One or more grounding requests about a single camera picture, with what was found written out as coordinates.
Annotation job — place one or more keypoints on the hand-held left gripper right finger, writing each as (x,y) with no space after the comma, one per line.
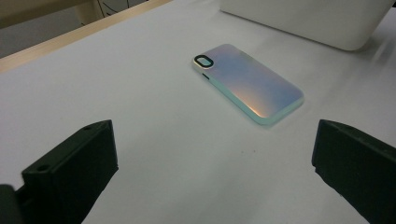
(358,161)

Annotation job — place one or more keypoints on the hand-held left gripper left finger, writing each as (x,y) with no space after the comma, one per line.
(71,168)

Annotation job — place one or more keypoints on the white plastic bin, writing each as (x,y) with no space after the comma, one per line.
(311,18)

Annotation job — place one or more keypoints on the white board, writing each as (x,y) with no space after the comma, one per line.
(155,109)

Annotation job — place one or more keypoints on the wooden table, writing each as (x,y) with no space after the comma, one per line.
(62,39)

